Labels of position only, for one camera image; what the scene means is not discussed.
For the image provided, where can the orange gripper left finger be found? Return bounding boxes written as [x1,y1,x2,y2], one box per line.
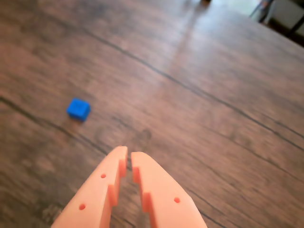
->
[51,145,128,228]

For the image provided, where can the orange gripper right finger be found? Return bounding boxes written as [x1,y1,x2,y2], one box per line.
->
[131,151,207,228]

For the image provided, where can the small blue cube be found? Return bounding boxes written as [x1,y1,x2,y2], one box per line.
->
[66,97,92,123]

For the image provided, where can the pale furniture with dark frame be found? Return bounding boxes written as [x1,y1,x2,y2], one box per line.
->
[248,0,304,40]

